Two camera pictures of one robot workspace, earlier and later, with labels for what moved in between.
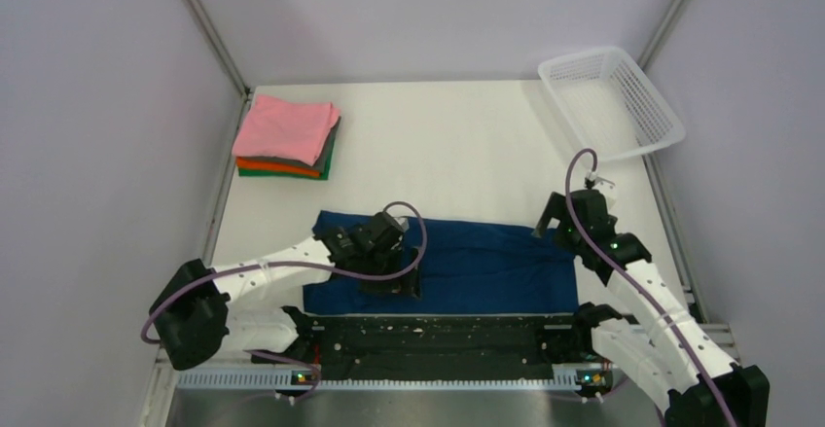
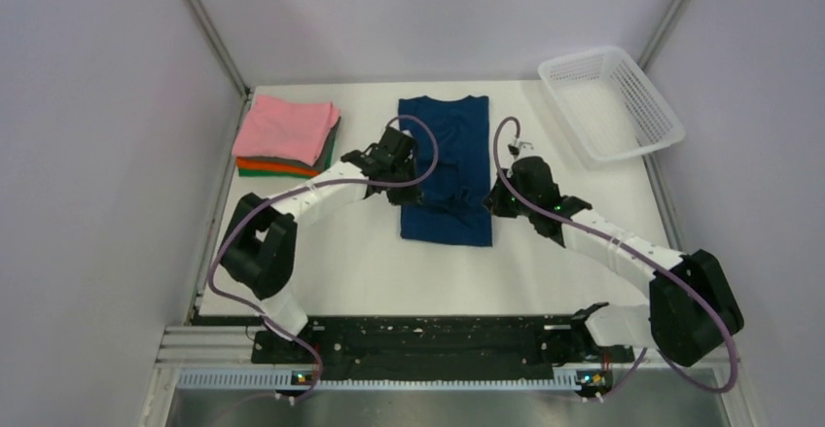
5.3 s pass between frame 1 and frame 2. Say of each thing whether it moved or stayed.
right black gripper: moved
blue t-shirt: moved
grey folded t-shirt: stayed
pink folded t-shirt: stayed
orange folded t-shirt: stayed
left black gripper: moved
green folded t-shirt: stayed
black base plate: stayed
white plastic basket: stayed
